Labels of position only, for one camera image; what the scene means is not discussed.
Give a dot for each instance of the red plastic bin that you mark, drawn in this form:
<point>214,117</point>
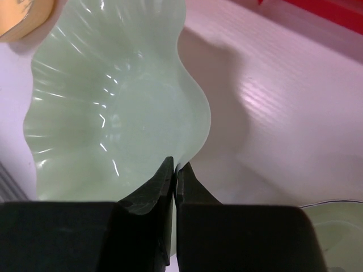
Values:
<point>320,30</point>

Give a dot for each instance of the green square plate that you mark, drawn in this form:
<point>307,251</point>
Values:
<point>338,226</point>

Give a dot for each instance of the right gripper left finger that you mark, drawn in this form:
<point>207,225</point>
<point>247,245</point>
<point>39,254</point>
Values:
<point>132,234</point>

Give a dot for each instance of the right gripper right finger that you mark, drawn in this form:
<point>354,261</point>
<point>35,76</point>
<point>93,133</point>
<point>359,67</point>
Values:
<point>212,236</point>

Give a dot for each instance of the large green scalloped bowl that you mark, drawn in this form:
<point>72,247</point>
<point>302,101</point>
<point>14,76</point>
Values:
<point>111,100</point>

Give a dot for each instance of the yellow square plate left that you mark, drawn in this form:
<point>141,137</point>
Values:
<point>20,18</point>

